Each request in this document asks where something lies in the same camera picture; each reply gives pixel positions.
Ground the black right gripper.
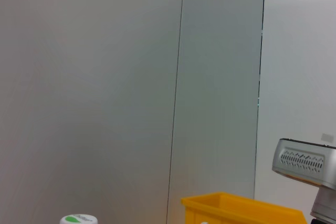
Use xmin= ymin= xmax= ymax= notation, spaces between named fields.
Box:
xmin=311 ymin=217 xmax=336 ymax=224

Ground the clear green-label water bottle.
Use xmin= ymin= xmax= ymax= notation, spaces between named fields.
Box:
xmin=59 ymin=214 xmax=98 ymax=224

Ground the yellow plastic bin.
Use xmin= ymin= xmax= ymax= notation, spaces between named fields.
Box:
xmin=180 ymin=191 xmax=308 ymax=224

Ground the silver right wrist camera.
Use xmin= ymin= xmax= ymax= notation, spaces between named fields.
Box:
xmin=271 ymin=138 xmax=336 ymax=188

